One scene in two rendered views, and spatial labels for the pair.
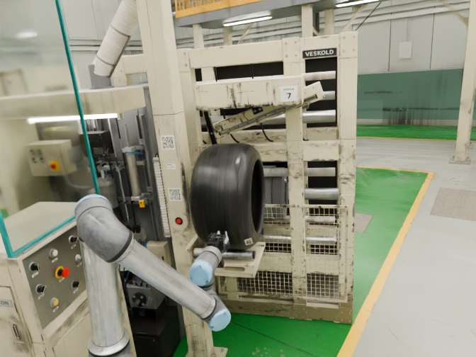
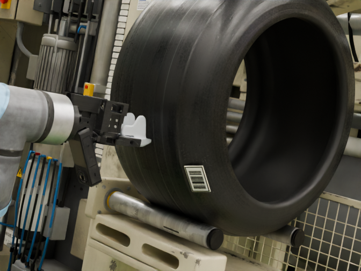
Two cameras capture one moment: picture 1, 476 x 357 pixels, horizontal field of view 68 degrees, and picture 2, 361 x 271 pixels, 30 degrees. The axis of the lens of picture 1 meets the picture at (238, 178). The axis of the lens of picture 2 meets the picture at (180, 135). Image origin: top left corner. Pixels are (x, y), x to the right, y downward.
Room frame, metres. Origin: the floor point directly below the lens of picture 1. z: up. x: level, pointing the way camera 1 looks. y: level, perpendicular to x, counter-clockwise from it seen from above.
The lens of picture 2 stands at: (0.48, -0.66, 1.16)
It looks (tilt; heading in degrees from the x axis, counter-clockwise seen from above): 3 degrees down; 31
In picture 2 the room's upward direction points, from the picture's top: 11 degrees clockwise
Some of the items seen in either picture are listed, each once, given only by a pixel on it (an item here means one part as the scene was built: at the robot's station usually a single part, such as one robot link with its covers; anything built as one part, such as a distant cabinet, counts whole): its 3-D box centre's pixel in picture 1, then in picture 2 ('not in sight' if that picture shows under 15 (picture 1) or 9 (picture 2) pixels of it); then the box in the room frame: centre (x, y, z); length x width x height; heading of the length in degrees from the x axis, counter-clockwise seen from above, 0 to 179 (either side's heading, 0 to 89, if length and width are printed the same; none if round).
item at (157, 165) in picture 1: (164, 197); (120, 78); (1.90, 0.42, 1.19); 0.05 x 0.04 x 0.48; 165
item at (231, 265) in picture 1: (223, 263); (153, 245); (1.73, 0.12, 0.84); 0.36 x 0.09 x 0.06; 75
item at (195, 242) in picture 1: (200, 240); (154, 200); (1.91, 0.25, 0.90); 0.40 x 0.03 x 0.10; 165
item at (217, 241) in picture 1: (216, 246); (90, 120); (1.44, 0.12, 1.10); 0.12 x 0.08 x 0.09; 165
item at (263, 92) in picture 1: (250, 93); not in sight; (2.12, -0.12, 1.71); 0.61 x 0.25 x 0.15; 75
